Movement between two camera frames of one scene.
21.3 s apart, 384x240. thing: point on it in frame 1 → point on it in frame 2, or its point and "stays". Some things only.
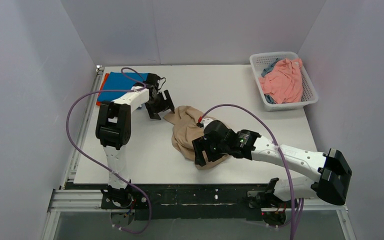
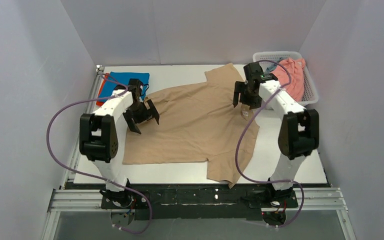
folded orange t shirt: [98, 103] stays
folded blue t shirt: [117, 81] stays
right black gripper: [206, 145] → [245, 93]
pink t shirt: [283, 83] stays
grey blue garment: [269, 68] stays
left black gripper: [158, 101] → [142, 115]
